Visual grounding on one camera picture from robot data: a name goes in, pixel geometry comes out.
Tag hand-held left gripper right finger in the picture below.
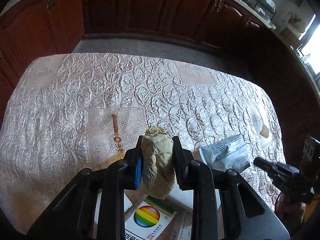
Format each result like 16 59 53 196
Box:
172 136 290 240

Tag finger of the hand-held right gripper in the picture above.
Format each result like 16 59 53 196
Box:
254 157 280 178

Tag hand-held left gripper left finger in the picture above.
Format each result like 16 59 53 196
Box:
26 135 144 240

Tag beige paper wad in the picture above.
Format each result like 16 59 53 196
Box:
141 126 177 200

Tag brown tassel ornament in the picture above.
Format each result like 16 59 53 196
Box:
97 114 127 170

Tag white box rainbow circle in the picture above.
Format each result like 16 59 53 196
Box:
124 195 177 240

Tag long white box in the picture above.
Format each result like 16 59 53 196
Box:
171 210 193 240

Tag cream embossed tablecloth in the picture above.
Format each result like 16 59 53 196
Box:
0 52 287 235

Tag wooden cutting board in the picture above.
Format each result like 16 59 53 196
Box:
279 26 300 40

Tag black dish rack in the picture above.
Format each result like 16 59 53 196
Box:
244 0 277 20

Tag wooden lower kitchen cabinets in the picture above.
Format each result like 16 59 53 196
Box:
0 0 320 160

